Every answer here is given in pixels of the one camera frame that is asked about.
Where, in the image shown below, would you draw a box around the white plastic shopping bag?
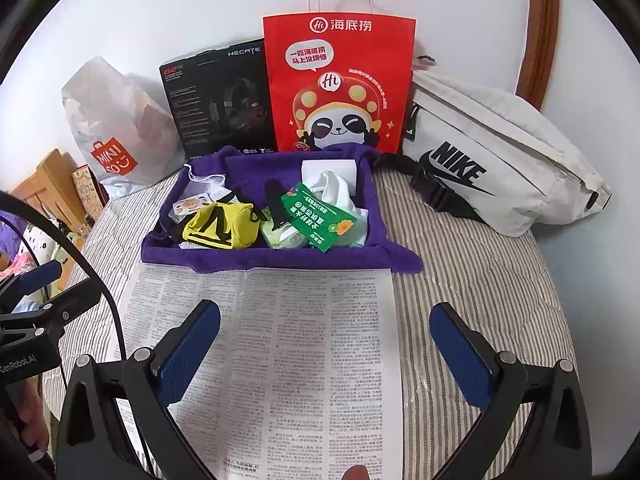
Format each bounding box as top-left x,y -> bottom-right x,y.
61,56 -> 187,196

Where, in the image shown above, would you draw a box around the pale green cloth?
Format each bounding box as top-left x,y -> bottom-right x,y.
330,205 -> 371,248

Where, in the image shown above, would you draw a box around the purple towel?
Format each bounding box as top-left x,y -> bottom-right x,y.
141,145 -> 423,276

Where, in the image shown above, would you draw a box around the pale green sheet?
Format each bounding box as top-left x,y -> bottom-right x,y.
50,246 -> 83,267

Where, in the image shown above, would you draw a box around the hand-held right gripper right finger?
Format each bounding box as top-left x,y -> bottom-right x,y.
429,301 -> 593,480

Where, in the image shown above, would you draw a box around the white waist bag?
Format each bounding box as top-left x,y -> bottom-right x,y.
375,55 -> 612,238

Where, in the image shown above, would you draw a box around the black headset box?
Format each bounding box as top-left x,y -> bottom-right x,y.
159,37 -> 277,163

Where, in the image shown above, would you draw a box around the patterned box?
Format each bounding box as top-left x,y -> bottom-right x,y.
71,164 -> 107,211

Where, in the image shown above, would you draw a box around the newspaper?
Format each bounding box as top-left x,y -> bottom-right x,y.
112,262 -> 401,480

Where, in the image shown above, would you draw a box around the small orange printed packet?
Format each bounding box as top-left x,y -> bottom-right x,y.
172,197 -> 211,217

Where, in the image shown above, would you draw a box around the white mesh drawstring bag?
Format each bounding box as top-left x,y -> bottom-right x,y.
167,162 -> 238,223

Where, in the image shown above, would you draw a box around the wooden door frame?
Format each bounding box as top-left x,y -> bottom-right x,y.
515,0 -> 560,111

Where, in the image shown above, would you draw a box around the white sponge block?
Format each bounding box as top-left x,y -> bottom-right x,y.
301,160 -> 357,186

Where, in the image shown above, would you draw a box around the red paper bag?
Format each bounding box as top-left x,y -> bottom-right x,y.
262,0 -> 417,155

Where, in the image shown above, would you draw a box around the black cable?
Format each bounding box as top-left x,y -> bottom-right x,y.
0,211 -> 106,391
0,189 -> 129,361

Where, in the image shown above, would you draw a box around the black watch strap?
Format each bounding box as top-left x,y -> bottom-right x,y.
264,178 -> 292,227

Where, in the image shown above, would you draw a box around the green packet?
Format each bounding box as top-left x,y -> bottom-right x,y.
281,181 -> 357,252

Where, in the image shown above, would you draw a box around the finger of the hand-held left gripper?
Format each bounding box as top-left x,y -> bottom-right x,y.
30,280 -> 101,328
0,261 -> 63,306

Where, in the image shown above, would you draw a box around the colourful printed cloth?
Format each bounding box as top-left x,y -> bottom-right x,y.
0,220 -> 56,281

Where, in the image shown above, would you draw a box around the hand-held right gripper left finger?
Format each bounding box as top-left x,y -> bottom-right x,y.
56,299 -> 222,480

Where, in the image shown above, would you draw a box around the person's left hand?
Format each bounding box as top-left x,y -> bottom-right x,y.
10,385 -> 51,461

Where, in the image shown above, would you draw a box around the wooden headboard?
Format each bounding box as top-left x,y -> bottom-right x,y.
10,149 -> 88,233

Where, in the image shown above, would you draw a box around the white glove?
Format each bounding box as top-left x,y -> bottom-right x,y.
310,170 -> 363,208

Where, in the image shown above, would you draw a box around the yellow pouch with black straps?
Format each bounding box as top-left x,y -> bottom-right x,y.
170,201 -> 263,252

